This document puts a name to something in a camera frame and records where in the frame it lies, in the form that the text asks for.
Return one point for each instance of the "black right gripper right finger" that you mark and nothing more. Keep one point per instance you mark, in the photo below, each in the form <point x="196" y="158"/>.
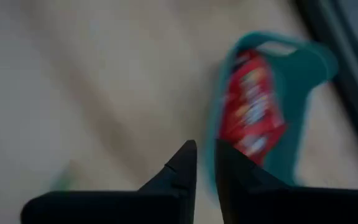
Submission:
<point x="291" y="208"/>

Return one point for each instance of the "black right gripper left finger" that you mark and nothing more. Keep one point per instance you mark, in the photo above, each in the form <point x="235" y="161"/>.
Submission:
<point x="120" y="208"/>

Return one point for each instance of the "green candy packet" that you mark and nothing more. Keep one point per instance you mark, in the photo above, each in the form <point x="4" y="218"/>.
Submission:
<point x="61" y="180"/>

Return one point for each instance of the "red candy packet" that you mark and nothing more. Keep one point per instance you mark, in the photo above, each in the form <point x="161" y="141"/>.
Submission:
<point x="253" y="102"/>

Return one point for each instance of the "teal plastic bin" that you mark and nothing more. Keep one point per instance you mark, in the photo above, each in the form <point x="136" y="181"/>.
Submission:
<point x="303" y="71"/>

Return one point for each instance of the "black metal rig frame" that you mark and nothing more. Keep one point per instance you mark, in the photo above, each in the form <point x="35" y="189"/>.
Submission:
<point x="331" y="62"/>

